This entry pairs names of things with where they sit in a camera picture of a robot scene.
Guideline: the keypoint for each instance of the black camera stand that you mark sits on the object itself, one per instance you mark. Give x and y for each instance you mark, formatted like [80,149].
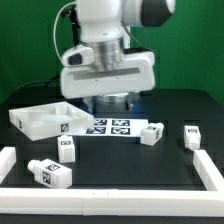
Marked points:
[70,12]

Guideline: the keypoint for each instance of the white U-shaped fence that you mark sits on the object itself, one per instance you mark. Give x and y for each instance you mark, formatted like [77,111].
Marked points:
[113,202]

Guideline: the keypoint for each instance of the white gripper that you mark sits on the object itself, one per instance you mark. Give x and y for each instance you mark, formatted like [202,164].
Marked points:
[134,73]

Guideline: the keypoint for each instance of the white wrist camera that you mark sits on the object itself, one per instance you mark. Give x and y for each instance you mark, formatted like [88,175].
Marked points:
[78,56]

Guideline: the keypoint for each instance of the white square tabletop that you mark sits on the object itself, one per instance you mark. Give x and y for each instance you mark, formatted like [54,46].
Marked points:
[49,120]

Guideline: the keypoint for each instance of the white tag sheet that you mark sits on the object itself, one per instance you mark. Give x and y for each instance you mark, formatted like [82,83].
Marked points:
[114,127]

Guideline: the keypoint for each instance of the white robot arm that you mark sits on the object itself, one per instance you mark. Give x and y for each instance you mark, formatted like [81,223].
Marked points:
[99,65]

